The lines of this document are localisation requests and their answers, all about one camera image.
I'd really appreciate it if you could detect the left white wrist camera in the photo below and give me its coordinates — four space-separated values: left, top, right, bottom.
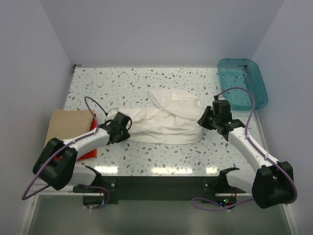
107 108 119 119

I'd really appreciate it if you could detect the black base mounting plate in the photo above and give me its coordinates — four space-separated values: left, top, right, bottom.
73 176 237 207

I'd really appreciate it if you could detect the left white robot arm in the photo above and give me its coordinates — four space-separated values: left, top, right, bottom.
33 112 132 192

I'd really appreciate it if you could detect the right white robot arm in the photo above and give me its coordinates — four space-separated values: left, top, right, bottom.
198 100 297 209

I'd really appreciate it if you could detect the teal plastic bin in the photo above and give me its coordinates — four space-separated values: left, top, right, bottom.
217 58 268 111

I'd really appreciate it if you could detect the folded orange t shirt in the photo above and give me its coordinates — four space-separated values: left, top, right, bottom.
63 113 99 161

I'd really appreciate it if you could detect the white t shirt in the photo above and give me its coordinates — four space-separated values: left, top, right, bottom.
119 89 204 145

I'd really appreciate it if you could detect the folded beige t shirt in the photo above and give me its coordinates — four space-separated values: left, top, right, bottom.
44 109 93 147

